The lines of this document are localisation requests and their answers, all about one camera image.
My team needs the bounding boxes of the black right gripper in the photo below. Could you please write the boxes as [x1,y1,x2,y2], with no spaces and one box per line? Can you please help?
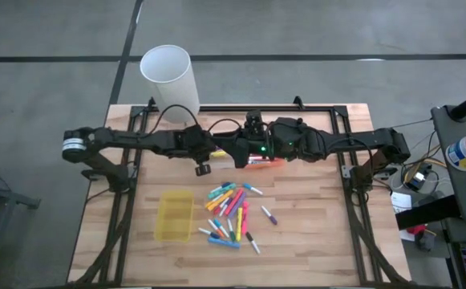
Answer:
[232,122,276,169]

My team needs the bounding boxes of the teal highlighter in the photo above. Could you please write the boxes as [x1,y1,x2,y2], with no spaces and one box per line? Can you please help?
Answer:
[207,184,237,201]

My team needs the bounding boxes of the red highlighter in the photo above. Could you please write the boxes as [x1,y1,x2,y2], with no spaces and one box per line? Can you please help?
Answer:
[223,188,245,217]

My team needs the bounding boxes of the orange-yellow highlighter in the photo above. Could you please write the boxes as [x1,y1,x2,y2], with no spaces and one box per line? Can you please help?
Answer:
[205,189,234,213]

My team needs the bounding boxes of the purple highlighter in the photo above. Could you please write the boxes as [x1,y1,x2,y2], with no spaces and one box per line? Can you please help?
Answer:
[227,191,249,220]

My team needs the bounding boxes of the purple-capped white marker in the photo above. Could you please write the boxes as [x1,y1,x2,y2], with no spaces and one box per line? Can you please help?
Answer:
[261,205,278,226]
[219,197,233,218]

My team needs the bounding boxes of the pink highlighter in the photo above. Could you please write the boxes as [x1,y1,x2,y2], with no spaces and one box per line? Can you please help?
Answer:
[241,201,250,236]

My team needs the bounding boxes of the yellow plastic bin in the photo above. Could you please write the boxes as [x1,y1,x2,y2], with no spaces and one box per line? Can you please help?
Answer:
[153,189,196,244]

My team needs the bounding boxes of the light-blue-capped white marker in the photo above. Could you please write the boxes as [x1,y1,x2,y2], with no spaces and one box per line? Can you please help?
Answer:
[213,218,231,239]

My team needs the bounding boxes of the blue highlighter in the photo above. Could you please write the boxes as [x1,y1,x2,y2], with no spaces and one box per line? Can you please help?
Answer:
[207,236,241,250]

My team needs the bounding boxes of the orange plastic bin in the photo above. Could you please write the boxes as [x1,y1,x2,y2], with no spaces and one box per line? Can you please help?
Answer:
[248,157,286,169]

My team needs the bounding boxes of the white paper sheet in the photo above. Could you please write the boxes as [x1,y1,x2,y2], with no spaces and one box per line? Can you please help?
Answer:
[390,191,413,214]

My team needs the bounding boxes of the small power device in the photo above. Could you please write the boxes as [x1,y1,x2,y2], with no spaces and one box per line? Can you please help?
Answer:
[403,170,431,193]

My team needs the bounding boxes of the red object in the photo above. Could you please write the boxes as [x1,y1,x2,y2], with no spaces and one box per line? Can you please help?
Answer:
[407,223,429,237]

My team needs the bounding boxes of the black stand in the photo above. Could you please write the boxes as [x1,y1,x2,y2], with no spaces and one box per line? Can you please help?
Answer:
[0,158,42,289]

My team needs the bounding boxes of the grey cart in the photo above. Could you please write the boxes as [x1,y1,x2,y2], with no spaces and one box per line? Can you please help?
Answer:
[430,103,466,225]

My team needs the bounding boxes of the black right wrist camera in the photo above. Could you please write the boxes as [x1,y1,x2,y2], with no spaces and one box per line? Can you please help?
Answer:
[245,111,265,130]

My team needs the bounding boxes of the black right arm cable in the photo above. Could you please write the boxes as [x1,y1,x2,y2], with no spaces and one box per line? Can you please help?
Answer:
[207,117,242,136]

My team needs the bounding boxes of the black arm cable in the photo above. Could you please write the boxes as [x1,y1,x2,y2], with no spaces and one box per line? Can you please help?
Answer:
[207,117,242,136]
[158,104,200,136]

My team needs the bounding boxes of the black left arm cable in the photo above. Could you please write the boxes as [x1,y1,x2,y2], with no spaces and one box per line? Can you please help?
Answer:
[158,104,200,136]

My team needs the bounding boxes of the black metal table frame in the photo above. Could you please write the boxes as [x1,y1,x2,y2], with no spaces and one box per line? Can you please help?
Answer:
[67,95,412,288]

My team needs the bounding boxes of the yellow cable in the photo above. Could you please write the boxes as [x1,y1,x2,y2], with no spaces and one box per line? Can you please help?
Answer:
[403,155,450,181]

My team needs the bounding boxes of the black strap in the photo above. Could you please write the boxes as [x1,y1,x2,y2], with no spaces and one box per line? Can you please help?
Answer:
[395,193,463,231]

